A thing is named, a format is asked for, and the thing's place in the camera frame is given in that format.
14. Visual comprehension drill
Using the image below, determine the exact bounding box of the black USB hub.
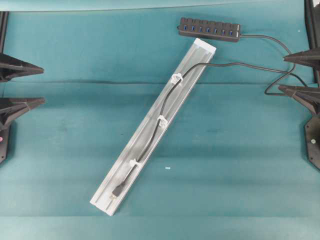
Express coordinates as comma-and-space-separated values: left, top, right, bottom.
177, 17, 241, 43

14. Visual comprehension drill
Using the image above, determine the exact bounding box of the black USB cable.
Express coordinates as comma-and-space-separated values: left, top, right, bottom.
109, 33, 305, 201

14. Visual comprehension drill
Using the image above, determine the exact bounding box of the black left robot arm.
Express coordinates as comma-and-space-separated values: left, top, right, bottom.
0, 11, 45, 131

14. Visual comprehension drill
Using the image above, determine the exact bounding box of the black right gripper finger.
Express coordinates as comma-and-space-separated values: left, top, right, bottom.
278, 84, 320, 118
283, 47, 320, 68

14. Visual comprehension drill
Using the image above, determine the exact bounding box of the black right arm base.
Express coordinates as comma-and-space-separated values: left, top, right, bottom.
304, 116, 320, 170

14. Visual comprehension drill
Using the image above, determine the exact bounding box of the aluminium profile rail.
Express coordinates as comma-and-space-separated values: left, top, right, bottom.
90, 38, 217, 216

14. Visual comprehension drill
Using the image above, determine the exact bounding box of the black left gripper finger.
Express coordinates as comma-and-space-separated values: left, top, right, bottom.
0, 97, 45, 131
0, 53, 44, 83

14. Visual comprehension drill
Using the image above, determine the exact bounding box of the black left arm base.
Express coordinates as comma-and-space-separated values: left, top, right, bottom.
0, 126, 11, 163

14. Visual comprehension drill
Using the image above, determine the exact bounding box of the white cable ring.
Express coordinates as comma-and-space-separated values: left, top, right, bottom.
129, 157, 141, 171
156, 115, 168, 129
170, 73, 184, 86

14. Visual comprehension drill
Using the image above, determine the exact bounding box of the white cable ring top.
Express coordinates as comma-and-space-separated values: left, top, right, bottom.
170, 73, 184, 86

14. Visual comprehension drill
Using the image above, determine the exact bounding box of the white cable ring middle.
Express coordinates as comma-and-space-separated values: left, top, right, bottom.
156, 115, 168, 129

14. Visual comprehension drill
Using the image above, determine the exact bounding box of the white cable ring bottom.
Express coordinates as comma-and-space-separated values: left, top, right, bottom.
129, 157, 141, 171

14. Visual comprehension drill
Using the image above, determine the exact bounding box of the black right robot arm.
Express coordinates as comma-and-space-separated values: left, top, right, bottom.
278, 0, 320, 117

